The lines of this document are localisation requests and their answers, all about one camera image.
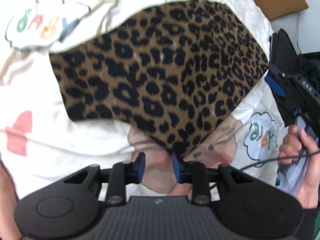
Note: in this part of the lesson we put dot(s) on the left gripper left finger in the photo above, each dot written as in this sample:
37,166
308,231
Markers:
119,176

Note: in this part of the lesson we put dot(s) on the person's right hand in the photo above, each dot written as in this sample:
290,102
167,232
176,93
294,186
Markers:
308,195

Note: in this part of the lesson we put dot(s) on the person's left hand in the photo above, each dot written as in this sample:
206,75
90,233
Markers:
9,199

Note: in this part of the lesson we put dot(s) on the leopard print garment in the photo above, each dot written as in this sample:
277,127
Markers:
174,71

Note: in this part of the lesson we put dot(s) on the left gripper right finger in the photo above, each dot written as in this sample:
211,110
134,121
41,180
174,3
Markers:
198,176

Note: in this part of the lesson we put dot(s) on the cream bear print bedsheet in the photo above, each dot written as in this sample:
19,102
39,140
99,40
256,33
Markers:
41,144

